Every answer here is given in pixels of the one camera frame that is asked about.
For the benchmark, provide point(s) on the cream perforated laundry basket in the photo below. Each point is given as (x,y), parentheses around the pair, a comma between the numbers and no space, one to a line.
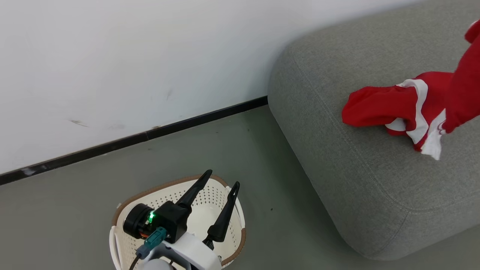
(198,217)

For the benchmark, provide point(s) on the grey fabric sofa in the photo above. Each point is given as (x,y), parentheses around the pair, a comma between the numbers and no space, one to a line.
(356,187)

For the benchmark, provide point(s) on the red and white garment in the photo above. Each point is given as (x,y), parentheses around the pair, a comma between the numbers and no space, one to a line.
(375,105)

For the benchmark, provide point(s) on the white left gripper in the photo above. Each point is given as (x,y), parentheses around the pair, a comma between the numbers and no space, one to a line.
(191,251)

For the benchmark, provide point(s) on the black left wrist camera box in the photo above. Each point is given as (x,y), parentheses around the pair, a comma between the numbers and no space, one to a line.
(172,221)

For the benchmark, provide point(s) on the black baseboard strip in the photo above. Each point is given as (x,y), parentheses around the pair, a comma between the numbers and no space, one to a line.
(112,144)

